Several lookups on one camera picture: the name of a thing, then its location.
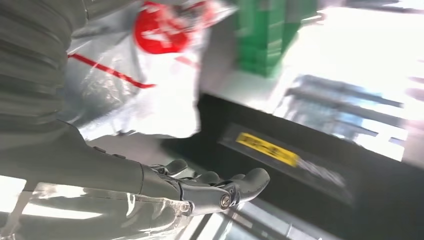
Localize black inbound scanner machine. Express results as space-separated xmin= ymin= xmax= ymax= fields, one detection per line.
xmin=160 ymin=92 xmax=424 ymax=240

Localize black yellow label sticker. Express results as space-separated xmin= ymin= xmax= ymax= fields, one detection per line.
xmin=218 ymin=123 xmax=355 ymax=205

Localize green plastic crate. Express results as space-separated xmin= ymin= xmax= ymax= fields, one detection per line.
xmin=233 ymin=0 xmax=321 ymax=79

